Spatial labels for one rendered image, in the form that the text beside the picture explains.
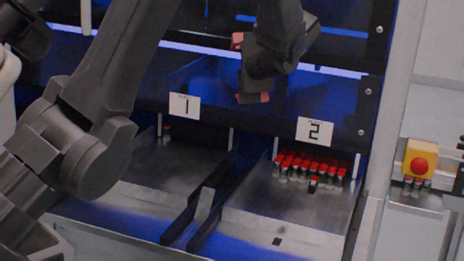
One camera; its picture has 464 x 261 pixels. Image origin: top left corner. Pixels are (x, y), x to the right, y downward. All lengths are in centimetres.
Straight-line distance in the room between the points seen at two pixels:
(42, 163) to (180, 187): 74
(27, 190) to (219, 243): 59
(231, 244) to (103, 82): 60
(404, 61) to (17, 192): 89
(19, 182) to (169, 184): 76
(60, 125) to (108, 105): 6
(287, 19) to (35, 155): 45
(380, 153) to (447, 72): 470
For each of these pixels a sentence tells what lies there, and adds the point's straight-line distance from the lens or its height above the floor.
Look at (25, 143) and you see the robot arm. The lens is 57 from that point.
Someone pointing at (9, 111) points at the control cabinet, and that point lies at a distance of 159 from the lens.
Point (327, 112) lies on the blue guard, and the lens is 127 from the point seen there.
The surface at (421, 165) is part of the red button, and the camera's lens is 125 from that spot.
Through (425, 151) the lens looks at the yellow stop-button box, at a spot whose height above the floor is 103.
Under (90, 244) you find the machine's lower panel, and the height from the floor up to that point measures 50.
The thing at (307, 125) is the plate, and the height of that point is 103.
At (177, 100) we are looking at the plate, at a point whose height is 103.
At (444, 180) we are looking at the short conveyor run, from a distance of 142.
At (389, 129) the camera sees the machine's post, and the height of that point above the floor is 106.
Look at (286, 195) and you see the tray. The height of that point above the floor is 88.
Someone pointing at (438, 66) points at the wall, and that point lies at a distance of 594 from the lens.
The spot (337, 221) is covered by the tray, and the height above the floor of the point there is 88.
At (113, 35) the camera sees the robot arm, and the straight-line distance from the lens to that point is 54.
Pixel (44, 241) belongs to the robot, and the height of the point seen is 104.
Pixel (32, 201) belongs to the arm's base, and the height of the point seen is 121.
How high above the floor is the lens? 148
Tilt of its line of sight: 22 degrees down
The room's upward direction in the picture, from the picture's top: 5 degrees clockwise
